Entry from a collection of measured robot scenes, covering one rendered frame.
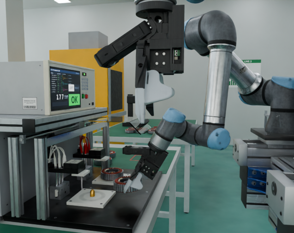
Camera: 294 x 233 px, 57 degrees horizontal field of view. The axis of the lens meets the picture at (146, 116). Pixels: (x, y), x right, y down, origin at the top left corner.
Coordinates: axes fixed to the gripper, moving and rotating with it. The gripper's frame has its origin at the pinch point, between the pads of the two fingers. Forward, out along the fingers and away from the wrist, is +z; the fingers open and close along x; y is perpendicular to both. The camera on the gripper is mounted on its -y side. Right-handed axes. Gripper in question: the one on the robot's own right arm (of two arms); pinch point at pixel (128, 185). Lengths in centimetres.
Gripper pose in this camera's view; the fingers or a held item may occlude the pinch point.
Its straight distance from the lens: 109.8
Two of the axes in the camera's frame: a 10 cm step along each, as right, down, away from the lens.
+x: 2.1, -0.9, 9.7
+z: -4.9, 8.5, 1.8
